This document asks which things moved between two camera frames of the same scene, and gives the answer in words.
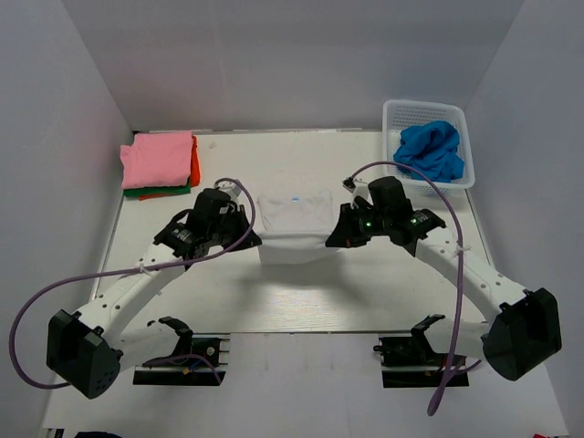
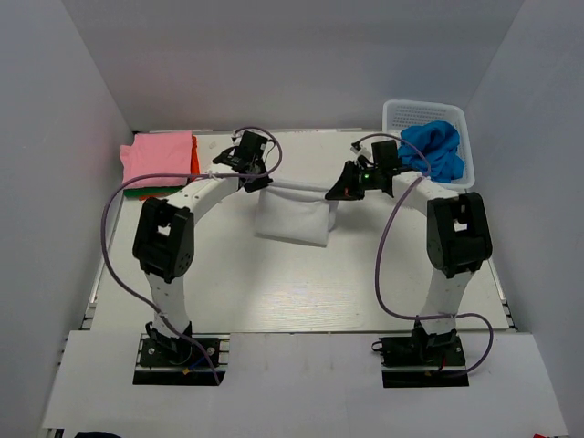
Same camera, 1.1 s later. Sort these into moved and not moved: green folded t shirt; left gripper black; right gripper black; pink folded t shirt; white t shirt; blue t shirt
Moved: left gripper black; white t shirt; right gripper black
Not moved: blue t shirt; green folded t shirt; pink folded t shirt
